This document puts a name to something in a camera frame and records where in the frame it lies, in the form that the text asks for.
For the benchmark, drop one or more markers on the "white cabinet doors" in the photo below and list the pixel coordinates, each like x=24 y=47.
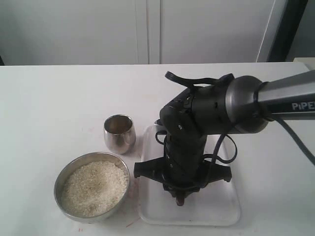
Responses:
x=61 y=32

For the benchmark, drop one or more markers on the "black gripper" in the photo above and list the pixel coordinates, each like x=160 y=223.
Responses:
x=185 y=168

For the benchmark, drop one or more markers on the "steel bowl of rice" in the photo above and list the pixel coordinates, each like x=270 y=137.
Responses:
x=92 y=187

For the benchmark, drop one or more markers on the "small steel cup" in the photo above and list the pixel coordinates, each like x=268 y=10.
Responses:
x=119 y=133

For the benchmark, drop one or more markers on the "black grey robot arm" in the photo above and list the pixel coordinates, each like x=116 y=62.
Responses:
x=195 y=123

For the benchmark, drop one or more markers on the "dark window frame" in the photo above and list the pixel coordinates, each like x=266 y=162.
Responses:
x=287 y=28

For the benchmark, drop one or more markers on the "brown wooden spoon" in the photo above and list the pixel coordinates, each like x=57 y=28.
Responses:
x=180 y=199

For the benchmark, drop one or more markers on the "white plastic tray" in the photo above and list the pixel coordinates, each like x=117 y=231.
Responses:
x=215 y=204

